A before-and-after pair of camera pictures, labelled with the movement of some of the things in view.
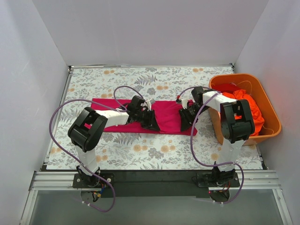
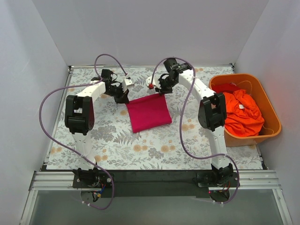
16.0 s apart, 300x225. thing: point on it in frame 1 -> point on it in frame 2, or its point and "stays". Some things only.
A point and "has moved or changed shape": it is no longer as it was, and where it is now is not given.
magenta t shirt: x=166 y=113 has moved or changed shape
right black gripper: x=189 y=113 -> x=164 y=86
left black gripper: x=147 y=116 -> x=120 y=95
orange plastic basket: x=252 y=84 stays
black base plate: x=154 y=183 stays
